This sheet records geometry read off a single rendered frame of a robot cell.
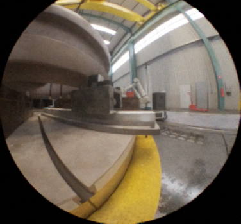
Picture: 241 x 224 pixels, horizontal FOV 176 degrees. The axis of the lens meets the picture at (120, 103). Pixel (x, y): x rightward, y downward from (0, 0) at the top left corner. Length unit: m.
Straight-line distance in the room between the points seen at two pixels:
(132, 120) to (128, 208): 0.63
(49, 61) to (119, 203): 1.06
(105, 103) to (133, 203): 0.70
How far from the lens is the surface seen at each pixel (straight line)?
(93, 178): 0.29
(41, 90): 5.28
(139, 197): 0.59
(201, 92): 7.30
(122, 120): 0.63
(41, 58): 0.76
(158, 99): 2.39
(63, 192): 0.29
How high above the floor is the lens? 0.54
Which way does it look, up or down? level
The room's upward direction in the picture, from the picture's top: 1 degrees counter-clockwise
